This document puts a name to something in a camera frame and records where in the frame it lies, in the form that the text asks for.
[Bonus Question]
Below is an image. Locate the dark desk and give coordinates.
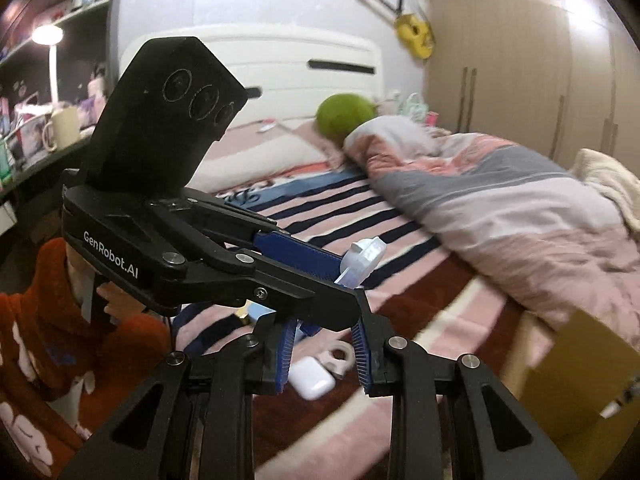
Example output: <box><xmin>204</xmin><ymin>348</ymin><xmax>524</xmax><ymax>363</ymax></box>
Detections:
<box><xmin>0</xmin><ymin>132</ymin><xmax>97</xmax><ymax>206</ymax></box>

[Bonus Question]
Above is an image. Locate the striped pink bed blanket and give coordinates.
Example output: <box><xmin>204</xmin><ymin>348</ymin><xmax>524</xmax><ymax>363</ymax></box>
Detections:
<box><xmin>170</xmin><ymin>160</ymin><xmax>528</xmax><ymax>480</ymax></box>

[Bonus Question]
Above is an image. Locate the brown cardboard box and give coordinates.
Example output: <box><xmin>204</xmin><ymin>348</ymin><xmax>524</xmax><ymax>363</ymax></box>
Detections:
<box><xmin>502</xmin><ymin>309</ymin><xmax>640</xmax><ymax>480</ymax></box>

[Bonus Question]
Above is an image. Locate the cream mug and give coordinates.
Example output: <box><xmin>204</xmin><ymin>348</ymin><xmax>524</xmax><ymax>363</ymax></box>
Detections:
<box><xmin>43</xmin><ymin>107</ymin><xmax>82</xmax><ymax>151</ymax></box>

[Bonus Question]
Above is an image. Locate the beige wardrobe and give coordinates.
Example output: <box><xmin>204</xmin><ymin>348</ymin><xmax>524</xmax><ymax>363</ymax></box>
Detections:
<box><xmin>424</xmin><ymin>0</ymin><xmax>640</xmax><ymax>183</ymax></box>

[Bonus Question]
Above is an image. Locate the white earbuds case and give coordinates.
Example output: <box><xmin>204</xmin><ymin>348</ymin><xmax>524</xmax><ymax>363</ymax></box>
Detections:
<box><xmin>289</xmin><ymin>357</ymin><xmax>336</xmax><ymax>401</ymax></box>

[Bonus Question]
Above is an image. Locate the white pillow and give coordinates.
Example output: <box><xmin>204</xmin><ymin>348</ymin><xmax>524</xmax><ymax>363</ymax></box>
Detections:
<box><xmin>190</xmin><ymin>122</ymin><xmax>347</xmax><ymax>194</ymax></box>

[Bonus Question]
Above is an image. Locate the white desk lamp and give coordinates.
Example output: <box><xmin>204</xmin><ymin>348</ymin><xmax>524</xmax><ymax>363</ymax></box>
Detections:
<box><xmin>31</xmin><ymin>25</ymin><xmax>64</xmax><ymax>107</ymax></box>

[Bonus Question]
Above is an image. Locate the person's left hand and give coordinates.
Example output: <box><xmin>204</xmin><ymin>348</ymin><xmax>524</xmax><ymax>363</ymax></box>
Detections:
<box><xmin>67</xmin><ymin>251</ymin><xmax>157</xmax><ymax>326</ymax></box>

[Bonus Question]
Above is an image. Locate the wall shelf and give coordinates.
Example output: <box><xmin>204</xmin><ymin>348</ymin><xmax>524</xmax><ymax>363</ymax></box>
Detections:
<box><xmin>0</xmin><ymin>0</ymin><xmax>122</xmax><ymax>78</ymax></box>

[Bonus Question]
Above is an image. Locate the yellow ukulele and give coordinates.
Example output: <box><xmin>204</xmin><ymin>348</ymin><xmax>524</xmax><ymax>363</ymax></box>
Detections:
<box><xmin>349</xmin><ymin>0</ymin><xmax>435</xmax><ymax>60</ymax></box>

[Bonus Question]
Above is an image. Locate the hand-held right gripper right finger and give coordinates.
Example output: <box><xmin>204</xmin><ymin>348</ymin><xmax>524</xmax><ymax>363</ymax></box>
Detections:
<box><xmin>350</xmin><ymin>310</ymin><xmax>582</xmax><ymax>480</ymax></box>

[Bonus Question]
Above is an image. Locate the printed white mug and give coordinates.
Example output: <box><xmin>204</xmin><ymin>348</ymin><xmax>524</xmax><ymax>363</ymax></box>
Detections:
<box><xmin>9</xmin><ymin>110</ymin><xmax>51</xmax><ymax>167</ymax></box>

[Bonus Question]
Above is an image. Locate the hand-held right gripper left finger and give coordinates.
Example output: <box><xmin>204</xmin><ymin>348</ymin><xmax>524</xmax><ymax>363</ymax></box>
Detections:
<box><xmin>57</xmin><ymin>311</ymin><xmax>301</xmax><ymax>480</ymax></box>

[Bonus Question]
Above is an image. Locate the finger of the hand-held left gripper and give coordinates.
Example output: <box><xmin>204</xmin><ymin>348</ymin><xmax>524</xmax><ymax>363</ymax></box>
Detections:
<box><xmin>150</xmin><ymin>190</ymin><xmax>347</xmax><ymax>283</ymax></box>
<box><xmin>150</xmin><ymin>246</ymin><xmax>374</xmax><ymax>335</ymax></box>

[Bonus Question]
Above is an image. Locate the white bed headboard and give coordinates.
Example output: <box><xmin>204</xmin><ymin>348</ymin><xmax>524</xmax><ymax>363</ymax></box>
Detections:
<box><xmin>119</xmin><ymin>25</ymin><xmax>385</xmax><ymax>128</ymax></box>

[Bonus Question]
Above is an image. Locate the cream fluffy blanket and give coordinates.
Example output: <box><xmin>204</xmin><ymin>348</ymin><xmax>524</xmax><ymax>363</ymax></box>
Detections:
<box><xmin>572</xmin><ymin>148</ymin><xmax>640</xmax><ymax>234</ymax></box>

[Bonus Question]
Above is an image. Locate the pastel bag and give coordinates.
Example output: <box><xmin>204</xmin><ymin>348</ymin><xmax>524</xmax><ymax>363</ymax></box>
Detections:
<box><xmin>398</xmin><ymin>92</ymin><xmax>432</xmax><ymax>122</ymax></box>

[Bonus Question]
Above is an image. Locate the pink and grey quilt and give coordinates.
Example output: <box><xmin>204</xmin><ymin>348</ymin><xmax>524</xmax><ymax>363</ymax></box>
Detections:
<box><xmin>342</xmin><ymin>115</ymin><xmax>640</xmax><ymax>333</ymax></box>

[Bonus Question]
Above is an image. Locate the green round plush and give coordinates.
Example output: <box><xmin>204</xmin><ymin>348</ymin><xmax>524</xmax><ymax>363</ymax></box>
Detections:
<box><xmin>315</xmin><ymin>93</ymin><xmax>379</xmax><ymax>142</ymax></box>

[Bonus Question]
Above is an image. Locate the white tape roll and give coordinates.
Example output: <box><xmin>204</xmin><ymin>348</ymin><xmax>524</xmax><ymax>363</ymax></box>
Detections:
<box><xmin>319</xmin><ymin>342</ymin><xmax>354</xmax><ymax>377</ymax></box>

